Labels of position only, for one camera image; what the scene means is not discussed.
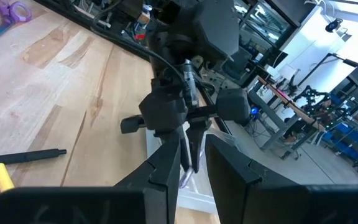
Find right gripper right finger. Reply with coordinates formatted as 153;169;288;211
204;134;309;224

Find purple scissors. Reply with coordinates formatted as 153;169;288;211
0;0;34;44

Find wooden top workbench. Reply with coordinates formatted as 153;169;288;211
249;76;326;160

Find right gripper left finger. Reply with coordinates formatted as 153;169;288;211
113;133;182;224

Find long black printed pen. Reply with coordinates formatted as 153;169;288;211
0;148;68;170

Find blue storage bin stack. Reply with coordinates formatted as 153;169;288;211
320;119;358;164

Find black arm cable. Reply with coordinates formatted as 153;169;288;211
91;27;186;90

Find yellow highlighter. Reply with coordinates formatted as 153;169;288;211
0;162;16;192

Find light purple pen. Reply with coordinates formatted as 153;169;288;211
178;149;205;189

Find clear plastic supply box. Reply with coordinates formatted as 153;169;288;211
145;128;229;215

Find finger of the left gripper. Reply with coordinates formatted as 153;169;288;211
186;119;213;174
178;133;193;172

